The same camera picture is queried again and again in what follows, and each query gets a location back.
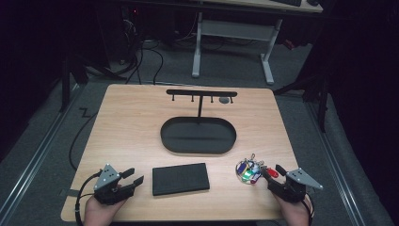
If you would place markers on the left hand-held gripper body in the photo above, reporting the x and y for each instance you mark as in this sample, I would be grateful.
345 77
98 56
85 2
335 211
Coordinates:
108 175

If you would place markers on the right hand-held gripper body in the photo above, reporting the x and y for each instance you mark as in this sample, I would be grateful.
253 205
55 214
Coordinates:
301 180

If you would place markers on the key bunch with colourful tags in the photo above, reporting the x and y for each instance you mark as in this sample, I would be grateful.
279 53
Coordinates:
247 174

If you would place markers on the black wallet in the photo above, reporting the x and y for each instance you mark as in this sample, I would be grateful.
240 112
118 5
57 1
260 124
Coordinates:
180 179

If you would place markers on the black key stand with tray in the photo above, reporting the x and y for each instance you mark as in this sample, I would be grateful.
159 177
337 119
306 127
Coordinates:
197 138

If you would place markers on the person's right hand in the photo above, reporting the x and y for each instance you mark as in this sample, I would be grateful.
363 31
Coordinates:
296 213

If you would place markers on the person's left hand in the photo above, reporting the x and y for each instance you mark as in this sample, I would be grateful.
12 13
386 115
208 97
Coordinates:
98 215

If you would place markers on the grey tape piece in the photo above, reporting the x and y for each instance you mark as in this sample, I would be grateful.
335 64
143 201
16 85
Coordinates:
70 192

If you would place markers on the black metal stand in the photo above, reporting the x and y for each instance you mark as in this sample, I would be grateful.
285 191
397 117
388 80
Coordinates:
321 100
66 81

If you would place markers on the grey round table grommet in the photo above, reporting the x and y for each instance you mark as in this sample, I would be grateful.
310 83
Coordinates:
224 100

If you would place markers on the small red object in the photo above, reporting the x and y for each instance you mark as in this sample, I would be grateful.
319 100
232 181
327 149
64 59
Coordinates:
289 44

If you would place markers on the dark computer tower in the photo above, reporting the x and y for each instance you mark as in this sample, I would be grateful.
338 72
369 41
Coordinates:
130 28

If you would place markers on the black keyboard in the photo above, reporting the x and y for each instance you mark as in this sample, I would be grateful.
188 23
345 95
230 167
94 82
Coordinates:
287 2

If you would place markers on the black computer mouse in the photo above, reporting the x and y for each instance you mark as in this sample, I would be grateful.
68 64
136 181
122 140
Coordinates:
312 2

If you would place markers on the grey metal floor rail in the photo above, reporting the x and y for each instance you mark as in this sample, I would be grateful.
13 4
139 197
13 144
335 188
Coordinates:
337 163
34 157

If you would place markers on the desk with white metal frame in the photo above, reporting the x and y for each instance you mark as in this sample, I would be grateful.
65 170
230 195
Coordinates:
233 30

